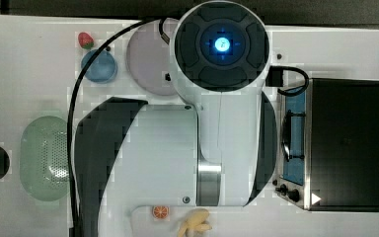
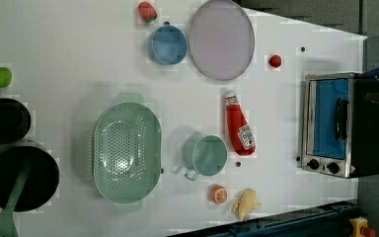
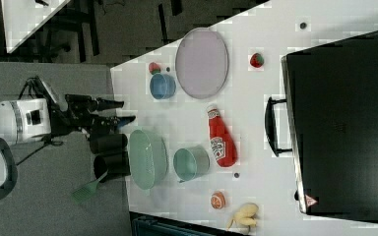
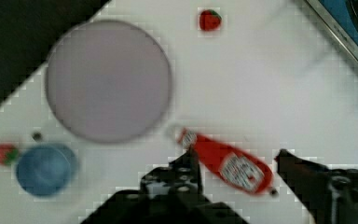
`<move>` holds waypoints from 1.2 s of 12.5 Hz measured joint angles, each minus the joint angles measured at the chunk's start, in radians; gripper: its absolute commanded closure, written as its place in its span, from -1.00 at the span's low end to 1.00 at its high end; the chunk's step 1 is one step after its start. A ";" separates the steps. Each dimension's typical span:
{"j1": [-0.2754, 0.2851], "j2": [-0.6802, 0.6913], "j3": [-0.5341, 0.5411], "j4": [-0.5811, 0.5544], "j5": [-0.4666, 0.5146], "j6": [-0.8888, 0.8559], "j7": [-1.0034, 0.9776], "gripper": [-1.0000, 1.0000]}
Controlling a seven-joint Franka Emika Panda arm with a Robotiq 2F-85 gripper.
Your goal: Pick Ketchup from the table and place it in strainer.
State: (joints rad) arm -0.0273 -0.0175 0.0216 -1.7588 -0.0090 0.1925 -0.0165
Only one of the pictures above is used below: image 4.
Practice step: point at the red plush ketchup bottle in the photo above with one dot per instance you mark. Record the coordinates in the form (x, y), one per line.
(237, 168)

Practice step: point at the red strawberry near case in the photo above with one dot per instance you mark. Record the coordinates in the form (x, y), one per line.
(209, 20)

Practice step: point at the red strawberry near cup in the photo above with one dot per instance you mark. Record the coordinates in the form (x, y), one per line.
(8, 153)

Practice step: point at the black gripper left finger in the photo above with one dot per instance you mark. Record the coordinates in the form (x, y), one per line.
(167, 195)

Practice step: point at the black case with handle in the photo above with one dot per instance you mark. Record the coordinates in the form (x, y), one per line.
(341, 20)

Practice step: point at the round lavender plate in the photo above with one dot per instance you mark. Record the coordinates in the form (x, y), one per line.
(108, 81)

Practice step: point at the blue plastic cup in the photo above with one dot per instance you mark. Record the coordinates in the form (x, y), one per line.
(46, 169)

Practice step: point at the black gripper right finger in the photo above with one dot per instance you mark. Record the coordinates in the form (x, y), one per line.
(330, 195)

